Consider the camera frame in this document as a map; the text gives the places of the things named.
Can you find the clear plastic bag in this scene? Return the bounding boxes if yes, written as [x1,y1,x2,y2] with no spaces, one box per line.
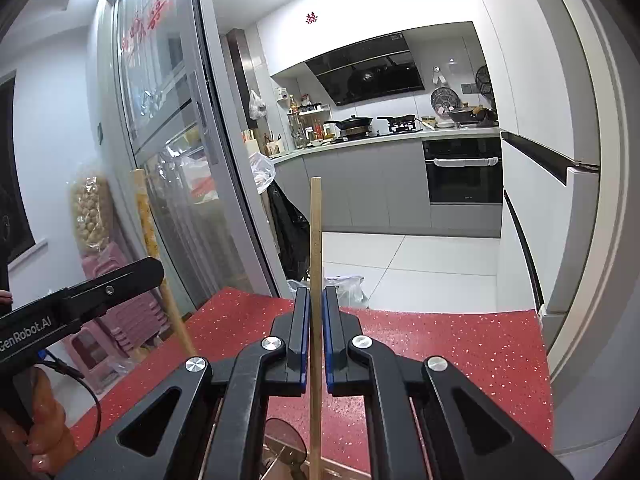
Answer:
[248,152,277,195]

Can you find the black built-in oven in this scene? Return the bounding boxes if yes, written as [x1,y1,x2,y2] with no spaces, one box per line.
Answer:
[422,137,503,206]

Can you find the round metal strainer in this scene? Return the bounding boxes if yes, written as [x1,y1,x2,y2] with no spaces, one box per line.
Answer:
[430,86,459,116]
[474,64,496,107]

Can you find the wooden chopstick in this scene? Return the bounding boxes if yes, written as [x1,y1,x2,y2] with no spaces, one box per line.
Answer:
[131,169,197,357]
[309,176,325,480]

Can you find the black wok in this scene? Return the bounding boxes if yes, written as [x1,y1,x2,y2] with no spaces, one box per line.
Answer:
[324,114,375,132]

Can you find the black range hood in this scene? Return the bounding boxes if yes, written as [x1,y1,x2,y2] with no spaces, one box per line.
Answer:
[305,35,426,108]

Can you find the white refrigerator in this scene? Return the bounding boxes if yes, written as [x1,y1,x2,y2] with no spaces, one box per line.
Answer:
[497,127,601,356]

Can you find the dark pot with food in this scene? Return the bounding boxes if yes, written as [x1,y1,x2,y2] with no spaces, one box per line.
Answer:
[448,104,499,126]

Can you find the black trash bag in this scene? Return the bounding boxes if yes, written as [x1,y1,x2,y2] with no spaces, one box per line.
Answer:
[267,182,314,284]

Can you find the white wall cabinets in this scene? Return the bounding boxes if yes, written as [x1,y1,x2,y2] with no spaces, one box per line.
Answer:
[257,0,482,79]

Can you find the grey kitchen counter cabinet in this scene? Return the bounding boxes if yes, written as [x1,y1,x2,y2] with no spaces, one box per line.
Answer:
[272,127,503,239]

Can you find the gas stove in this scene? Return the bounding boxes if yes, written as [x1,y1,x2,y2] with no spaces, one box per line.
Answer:
[340,122,427,139]

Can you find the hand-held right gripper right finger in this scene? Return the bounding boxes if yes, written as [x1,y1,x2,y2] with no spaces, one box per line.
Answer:
[322,286,576,480]

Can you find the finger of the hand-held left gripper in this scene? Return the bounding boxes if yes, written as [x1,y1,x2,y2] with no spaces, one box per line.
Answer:
[59,257,166,328]

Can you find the pink plastic stool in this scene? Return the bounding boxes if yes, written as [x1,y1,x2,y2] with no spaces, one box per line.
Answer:
[81,246,172,357]
[62,327,132,394]

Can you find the dark brown spoon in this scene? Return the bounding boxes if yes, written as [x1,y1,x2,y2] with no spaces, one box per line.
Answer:
[264,417,308,480]

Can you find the red paper-cut door decoration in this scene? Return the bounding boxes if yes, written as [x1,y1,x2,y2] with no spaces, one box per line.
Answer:
[121,0,174,57]

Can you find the person's left hand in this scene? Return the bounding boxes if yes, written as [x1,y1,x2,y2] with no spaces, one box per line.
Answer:
[25,366,77,468]

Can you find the sliding glass door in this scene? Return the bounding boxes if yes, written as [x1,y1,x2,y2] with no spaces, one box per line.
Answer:
[107,0,282,313]

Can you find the clear bag of round snacks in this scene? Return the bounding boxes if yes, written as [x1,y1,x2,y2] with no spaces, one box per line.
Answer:
[70,172,118,263]

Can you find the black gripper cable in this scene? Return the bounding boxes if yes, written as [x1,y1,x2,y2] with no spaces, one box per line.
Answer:
[36,349,102,443]

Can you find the crumpled white plastic bag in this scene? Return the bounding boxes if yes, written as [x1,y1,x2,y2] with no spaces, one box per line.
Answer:
[287,274,370,310]

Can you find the row of condiment bottles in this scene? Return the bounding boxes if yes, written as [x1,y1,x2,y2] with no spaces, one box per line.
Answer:
[287,93,336,149]

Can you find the white hanging plastic bag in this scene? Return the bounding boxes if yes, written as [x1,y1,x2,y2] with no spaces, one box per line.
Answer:
[248,89,268,121]

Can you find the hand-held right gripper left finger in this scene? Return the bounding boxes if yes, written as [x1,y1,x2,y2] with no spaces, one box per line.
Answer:
[52,286,312,480]

